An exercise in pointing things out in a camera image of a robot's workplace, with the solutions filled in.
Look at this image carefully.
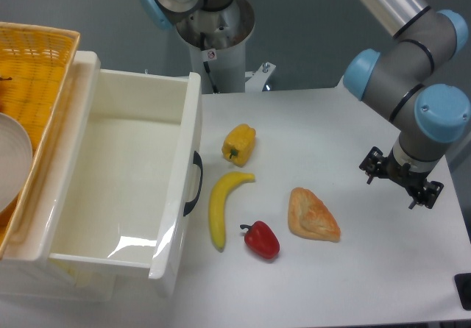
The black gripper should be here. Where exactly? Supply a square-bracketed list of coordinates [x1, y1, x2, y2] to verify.
[359, 146, 444, 210]

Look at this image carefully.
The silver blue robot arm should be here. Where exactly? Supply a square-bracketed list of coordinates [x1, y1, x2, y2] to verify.
[141, 0, 470, 208]

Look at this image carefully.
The triangle bread pastry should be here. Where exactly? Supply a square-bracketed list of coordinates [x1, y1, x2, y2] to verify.
[288, 188, 341, 243]

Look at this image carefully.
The black object at table edge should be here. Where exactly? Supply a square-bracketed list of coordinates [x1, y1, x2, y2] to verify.
[454, 273, 471, 311]

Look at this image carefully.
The red bell pepper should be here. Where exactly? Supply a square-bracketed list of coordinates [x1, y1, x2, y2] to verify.
[239, 221, 280, 260]

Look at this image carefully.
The yellow bell pepper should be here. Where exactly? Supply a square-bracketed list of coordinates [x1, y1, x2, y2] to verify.
[222, 124, 256, 167]

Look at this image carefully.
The yellow banana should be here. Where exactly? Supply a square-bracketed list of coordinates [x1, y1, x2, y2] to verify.
[208, 171, 255, 252]

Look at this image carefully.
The white plastic drawer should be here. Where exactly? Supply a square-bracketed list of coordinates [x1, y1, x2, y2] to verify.
[47, 68, 203, 280]

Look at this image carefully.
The yellow woven basket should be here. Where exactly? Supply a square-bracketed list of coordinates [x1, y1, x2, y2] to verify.
[1, 22, 80, 254]

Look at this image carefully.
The white drawer cabinet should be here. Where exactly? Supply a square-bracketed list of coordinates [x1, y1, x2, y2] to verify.
[1, 51, 177, 300]

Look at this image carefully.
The white plate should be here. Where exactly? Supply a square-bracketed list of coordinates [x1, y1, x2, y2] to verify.
[1, 113, 32, 213]

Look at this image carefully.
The metal mounting bracket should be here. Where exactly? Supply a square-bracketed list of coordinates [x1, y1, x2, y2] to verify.
[245, 62, 277, 93]

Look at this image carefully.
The black drawer handle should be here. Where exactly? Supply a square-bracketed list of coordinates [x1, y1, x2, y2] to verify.
[183, 151, 204, 217]

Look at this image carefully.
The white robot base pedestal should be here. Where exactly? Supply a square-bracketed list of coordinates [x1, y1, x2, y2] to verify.
[176, 0, 255, 94]

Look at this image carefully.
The black base cable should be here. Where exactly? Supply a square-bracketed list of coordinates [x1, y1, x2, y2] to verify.
[199, 32, 221, 95]

